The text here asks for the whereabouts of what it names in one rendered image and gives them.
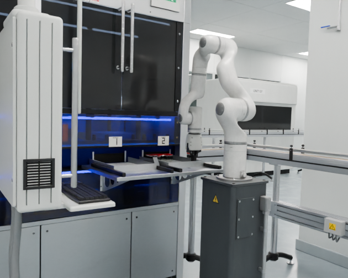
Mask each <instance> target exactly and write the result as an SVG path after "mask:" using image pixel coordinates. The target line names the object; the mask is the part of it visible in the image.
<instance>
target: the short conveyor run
mask: <svg viewBox="0 0 348 278"><path fill-rule="evenodd" d="M219 141H220V143H219V144H207V145H202V149H201V152H199V153H198V154H197V159H200V160H203V161H204V162H221V161H223V159H224V148H222V147H224V144H222V143H221V141H222V140H219ZM211 147H219V148H211Z"/></svg>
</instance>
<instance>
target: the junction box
mask: <svg viewBox="0 0 348 278"><path fill-rule="evenodd" d="M345 226H346V222H345V221H342V220H337V219H335V218H331V217H327V218H324V232H328V233H331V234H335V235H337V236H344V235H345Z"/></svg>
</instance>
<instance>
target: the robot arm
mask: <svg viewBox="0 0 348 278"><path fill-rule="evenodd" d="M237 51H238V48H237V45H236V43H235V41H234V40H232V39H230V38H226V37H223V36H217V35H212V34H207V35H204V36H202V37H201V38H200V41H199V48H198V49H197V51H196V52H195V53H194V56H193V63H192V75H191V89H190V92H189V93H188V94H187V95H186V96H185V97H184V98H183V99H182V100H181V102H180V105H179V108H178V122H179V123H180V124H182V125H188V132H189V133H188V134H187V137H186V144H185V149H186V150H187V151H186V152H188V153H190V155H191V161H196V159H197V154H198V153H199V152H201V149H202V135H201V134H200V133H201V132H202V107H200V106H190V105H191V103H192V102H193V101H195V100H197V99H200V98H202V97H204V94H205V84H206V78H207V67H208V62H209V60H210V54H216V55H219V56H220V57H221V61H220V62H219V63H218V65H217V75H218V79H219V82H220V85H221V87H222V88H223V90H224V91H225V92H226V93H227V94H228V95H229V97H230V98H223V99H221V100H219V101H218V103H217V105H216V107H215V115H216V117H217V120H218V122H219V123H220V125H221V127H222V129H223V131H224V159H223V174H217V176H216V178H217V179H219V180H224V181H235V182H244V181H252V177H251V176H248V175H247V174H246V156H247V134H246V132H245V131H243V130H242V129H241V128H240V127H239V125H238V123H237V121H249V120H251V119H252V118H253V117H254V116H255V114H256V106H255V103H254V101H253V100H252V98H251V97H250V95H249V94H248V92H247V91H246V90H245V89H244V87H243V86H242V85H241V83H240V82H239V80H238V77H237V74H236V70H235V67H234V59H235V56H236V54H237Z"/></svg>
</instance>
